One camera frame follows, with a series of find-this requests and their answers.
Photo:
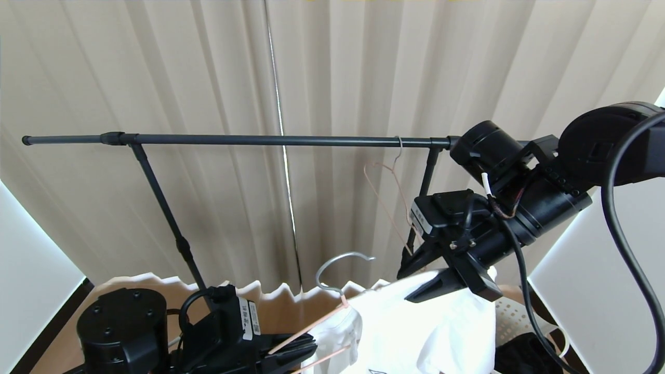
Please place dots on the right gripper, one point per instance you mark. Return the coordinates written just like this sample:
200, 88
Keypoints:
540, 213

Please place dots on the pink clothes hanger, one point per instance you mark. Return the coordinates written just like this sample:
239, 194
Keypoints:
344, 301
400, 148

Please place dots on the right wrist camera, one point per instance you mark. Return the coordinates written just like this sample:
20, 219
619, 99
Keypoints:
447, 208

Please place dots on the white printed t-shirt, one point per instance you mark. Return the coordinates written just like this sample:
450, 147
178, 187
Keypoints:
405, 332

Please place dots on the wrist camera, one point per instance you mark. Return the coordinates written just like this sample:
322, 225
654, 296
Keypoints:
447, 208
218, 317

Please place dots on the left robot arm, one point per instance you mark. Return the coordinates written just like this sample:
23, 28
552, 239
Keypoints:
122, 332

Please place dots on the white laundry basket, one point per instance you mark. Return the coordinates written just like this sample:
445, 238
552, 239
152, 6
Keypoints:
511, 317

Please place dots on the black clothes rack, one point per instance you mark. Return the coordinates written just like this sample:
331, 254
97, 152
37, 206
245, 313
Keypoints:
260, 139

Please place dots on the black garment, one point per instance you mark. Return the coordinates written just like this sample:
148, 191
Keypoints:
524, 356

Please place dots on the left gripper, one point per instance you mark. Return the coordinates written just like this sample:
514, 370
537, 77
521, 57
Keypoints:
223, 358

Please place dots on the beige curtain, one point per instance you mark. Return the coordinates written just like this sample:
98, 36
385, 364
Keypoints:
156, 62

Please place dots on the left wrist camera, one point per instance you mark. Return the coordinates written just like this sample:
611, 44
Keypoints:
218, 317

